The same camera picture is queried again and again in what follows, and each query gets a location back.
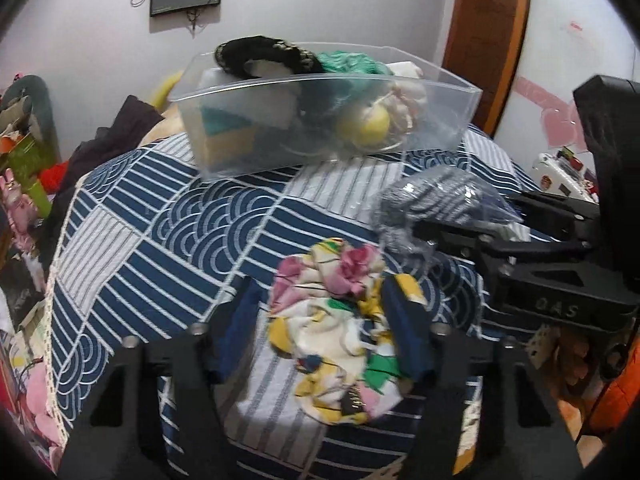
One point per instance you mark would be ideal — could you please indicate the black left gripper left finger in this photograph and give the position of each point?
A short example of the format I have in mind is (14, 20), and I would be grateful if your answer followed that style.
(230, 330)

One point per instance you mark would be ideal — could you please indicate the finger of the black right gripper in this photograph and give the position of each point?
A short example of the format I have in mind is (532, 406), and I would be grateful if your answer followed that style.
(480, 239)

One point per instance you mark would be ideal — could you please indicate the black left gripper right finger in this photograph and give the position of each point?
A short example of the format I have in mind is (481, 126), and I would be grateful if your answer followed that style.
(417, 336)

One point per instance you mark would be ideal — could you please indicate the colourful floral cloth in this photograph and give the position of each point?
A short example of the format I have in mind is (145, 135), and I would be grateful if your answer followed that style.
(326, 313)

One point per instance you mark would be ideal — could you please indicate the grey knit item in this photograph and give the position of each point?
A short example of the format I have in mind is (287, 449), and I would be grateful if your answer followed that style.
(443, 194)

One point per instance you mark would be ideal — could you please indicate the white drawstring pouch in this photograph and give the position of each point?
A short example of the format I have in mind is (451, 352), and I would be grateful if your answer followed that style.
(409, 100)

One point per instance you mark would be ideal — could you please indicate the green yellow scrub sponge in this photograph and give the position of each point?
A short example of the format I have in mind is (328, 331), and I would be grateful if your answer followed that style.
(227, 138)

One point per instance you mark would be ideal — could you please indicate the white foam block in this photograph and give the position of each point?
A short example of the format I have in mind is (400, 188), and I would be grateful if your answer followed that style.
(271, 105)

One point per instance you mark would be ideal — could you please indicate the green knit cloth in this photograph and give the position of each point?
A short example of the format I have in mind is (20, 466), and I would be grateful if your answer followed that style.
(343, 62)

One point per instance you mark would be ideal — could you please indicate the person's right hand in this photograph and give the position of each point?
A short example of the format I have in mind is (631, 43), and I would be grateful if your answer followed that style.
(572, 378)

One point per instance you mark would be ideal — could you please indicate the white suitcase with stickers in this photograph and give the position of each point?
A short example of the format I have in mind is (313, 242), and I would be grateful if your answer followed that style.
(563, 174)

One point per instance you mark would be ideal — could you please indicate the blue white patterned tablecloth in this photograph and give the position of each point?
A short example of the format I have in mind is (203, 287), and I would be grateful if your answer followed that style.
(148, 248)

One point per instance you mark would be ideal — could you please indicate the clear plastic storage box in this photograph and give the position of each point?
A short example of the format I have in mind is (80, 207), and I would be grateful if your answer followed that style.
(312, 136)

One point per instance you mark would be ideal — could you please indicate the white sliding wardrobe door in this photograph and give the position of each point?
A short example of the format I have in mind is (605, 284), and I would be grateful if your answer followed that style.
(566, 42)

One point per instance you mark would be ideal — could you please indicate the brown wooden door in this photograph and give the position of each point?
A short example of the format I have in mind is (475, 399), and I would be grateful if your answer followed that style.
(484, 47)

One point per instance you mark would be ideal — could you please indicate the pink slipper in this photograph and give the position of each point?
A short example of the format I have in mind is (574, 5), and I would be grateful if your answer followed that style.
(37, 405)

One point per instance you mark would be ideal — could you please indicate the black clothes pile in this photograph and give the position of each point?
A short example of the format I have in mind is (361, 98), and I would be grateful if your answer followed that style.
(133, 121)

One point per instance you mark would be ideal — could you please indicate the yellow foam tube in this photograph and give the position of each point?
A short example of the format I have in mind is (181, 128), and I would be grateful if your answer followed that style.
(159, 96)

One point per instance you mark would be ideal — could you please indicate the pink bunny figure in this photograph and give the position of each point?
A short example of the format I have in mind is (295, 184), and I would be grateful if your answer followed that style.
(20, 209)

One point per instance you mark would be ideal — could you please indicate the green gift bag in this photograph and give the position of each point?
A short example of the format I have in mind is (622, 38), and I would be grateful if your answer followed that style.
(28, 158)

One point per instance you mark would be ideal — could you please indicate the grey green plush toy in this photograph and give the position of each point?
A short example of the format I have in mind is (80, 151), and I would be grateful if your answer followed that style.
(26, 106)

